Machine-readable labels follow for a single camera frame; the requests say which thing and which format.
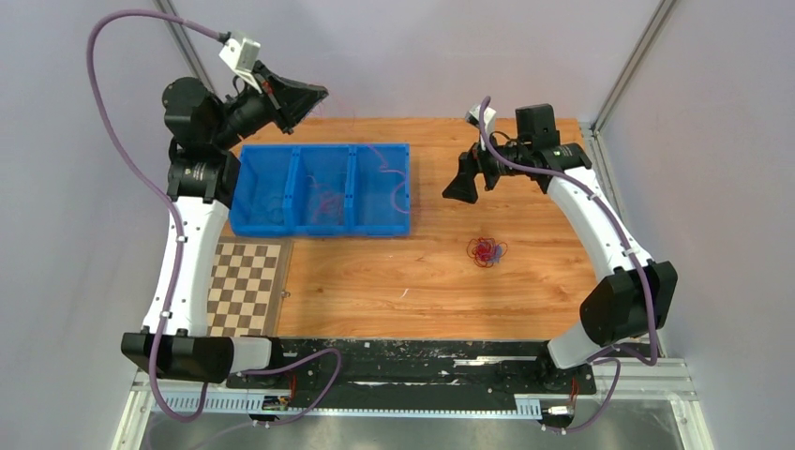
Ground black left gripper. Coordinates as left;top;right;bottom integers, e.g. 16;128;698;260
209;60;326;151

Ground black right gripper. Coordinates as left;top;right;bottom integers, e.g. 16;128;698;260
443;126;532;203

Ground red cable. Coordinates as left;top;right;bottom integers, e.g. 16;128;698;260
466;236;509;269

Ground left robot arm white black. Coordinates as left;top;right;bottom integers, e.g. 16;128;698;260
121;62;329;388

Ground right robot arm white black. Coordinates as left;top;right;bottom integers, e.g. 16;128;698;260
442;97;678;392

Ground blue three-compartment plastic bin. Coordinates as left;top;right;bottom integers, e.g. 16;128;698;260
229;142;412;237

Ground wooden chessboard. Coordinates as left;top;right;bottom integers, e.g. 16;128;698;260
207;237;293;337

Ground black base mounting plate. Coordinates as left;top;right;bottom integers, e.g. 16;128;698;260
226;337;596;412

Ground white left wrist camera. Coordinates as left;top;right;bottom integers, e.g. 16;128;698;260
218;32;263;94

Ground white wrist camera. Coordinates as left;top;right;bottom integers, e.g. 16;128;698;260
464;104;497;135
218;32;263;94

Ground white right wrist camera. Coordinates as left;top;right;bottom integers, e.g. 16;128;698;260
464;104;497;135

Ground left aluminium corner post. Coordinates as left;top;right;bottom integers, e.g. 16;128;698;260
155;0;233;131

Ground aluminium corner post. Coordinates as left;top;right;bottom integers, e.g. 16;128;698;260
591;0;679;135
155;0;233;131

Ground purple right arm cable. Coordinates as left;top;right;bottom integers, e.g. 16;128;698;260
478;96;661;434

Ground aluminium frame rail front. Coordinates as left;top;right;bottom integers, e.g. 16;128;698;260
130;357;699;402

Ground right aluminium corner post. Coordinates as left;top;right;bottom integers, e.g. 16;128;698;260
591;0;679;135

